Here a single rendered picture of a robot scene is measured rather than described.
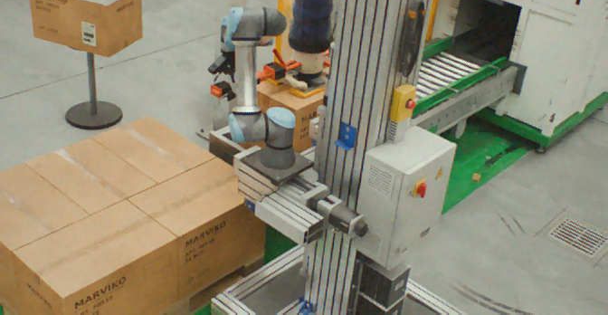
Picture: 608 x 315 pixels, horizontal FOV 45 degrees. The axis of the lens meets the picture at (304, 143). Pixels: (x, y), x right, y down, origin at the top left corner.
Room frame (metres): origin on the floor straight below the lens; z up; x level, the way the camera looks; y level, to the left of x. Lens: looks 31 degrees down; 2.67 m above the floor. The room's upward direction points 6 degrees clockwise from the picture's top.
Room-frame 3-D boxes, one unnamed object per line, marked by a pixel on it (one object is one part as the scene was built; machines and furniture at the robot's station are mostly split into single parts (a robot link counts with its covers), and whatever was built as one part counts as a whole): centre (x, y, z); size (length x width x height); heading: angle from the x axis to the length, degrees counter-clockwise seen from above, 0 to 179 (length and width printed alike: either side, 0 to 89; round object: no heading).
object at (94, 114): (4.56, 1.54, 0.31); 0.40 x 0.40 x 0.62
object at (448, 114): (3.98, -0.73, 0.50); 2.31 x 0.05 x 0.19; 141
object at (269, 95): (3.57, 0.03, 0.75); 0.60 x 0.40 x 0.40; 142
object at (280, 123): (2.58, 0.11, 1.20); 0.13 x 0.12 x 0.14; 106
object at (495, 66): (4.29, -0.91, 0.60); 1.60 x 0.10 x 0.09; 141
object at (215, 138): (3.27, 0.26, 0.58); 0.70 x 0.03 x 0.06; 51
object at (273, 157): (2.58, 0.11, 1.09); 0.15 x 0.15 x 0.10
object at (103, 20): (4.56, 1.54, 0.82); 0.60 x 0.40 x 0.40; 71
